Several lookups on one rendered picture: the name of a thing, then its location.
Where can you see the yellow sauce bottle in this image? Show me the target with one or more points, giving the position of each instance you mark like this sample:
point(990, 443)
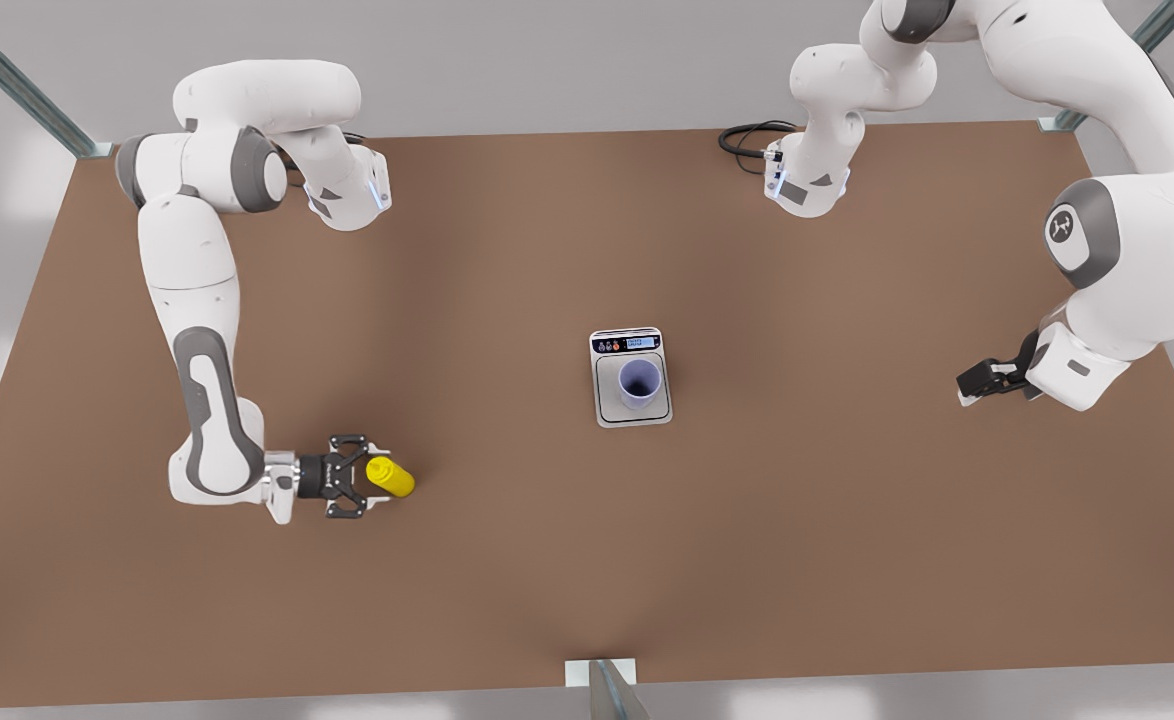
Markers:
point(392, 478)

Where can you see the lilac cup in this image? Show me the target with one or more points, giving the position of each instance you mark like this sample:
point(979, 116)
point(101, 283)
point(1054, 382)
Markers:
point(639, 383)

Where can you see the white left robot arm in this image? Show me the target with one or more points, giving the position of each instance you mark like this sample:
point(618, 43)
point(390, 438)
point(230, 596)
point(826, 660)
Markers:
point(1137, 230)

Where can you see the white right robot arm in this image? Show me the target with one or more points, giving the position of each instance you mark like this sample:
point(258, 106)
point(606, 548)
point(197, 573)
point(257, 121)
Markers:
point(190, 250)

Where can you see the silver kitchen scale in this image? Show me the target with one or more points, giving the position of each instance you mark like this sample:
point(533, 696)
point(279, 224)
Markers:
point(606, 404)

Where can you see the silver frame post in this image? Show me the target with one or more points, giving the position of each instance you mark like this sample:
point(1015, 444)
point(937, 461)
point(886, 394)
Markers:
point(22, 85)
point(607, 690)
point(1147, 35)

